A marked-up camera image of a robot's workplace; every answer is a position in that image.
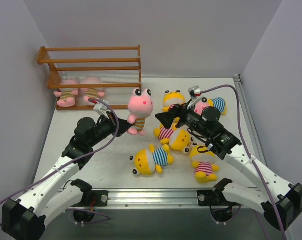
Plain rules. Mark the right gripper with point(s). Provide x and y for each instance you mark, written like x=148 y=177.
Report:
x=179 y=115

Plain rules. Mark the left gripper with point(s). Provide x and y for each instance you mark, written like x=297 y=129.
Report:
x=113 y=123

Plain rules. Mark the pink plush orange stripes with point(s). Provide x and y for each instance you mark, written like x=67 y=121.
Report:
x=140 y=106
x=66 y=95

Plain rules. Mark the pink plush face-down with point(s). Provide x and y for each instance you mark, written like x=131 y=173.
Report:
x=91 y=92

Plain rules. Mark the pink plush blue stripes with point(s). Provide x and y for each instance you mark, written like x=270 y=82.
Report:
x=218 y=103

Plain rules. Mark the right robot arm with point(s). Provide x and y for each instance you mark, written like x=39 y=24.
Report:
x=279 y=201

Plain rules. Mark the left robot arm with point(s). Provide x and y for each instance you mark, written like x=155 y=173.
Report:
x=28 y=216

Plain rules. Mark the wooden three-tier shelf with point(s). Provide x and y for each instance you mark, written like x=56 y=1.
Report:
x=118 y=68

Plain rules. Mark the yellow plush red stripes top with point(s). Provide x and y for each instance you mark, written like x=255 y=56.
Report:
x=172 y=98

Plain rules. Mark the yellow plush red stripes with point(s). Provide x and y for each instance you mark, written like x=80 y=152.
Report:
x=172 y=98
x=178 y=139
x=203 y=162

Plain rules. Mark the yellow plush red stripes middle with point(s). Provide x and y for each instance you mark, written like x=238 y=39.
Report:
x=178 y=139

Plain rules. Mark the yellow plush blue stripes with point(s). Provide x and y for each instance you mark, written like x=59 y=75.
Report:
x=148 y=161

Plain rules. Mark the yellow plush red stripes front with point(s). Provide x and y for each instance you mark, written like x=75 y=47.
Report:
x=203 y=162

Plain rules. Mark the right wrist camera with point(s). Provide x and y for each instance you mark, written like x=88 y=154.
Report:
x=194 y=92

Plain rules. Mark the aluminium front rail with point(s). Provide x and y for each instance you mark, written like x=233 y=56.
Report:
x=171 y=198

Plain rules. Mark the aluminium rail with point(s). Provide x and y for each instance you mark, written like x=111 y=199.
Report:
x=248 y=117
x=171 y=198

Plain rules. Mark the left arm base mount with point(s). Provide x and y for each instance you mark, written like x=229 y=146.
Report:
x=98 y=198

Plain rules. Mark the aluminium right rail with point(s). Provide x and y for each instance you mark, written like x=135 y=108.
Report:
x=248 y=117

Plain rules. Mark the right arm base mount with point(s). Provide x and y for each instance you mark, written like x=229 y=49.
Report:
x=205 y=198

